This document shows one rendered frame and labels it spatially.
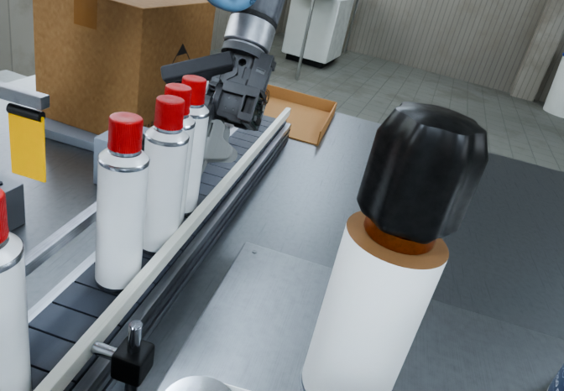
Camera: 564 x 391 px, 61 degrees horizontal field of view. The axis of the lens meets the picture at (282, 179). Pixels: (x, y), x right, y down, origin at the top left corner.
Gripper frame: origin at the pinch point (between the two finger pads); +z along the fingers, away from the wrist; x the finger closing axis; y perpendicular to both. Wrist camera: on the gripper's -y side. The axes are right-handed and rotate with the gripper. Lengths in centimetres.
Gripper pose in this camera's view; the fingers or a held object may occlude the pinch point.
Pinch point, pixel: (195, 167)
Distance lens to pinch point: 75.2
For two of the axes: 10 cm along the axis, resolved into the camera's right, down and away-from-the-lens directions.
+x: 1.1, 1.0, 9.9
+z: -2.8, 9.6, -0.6
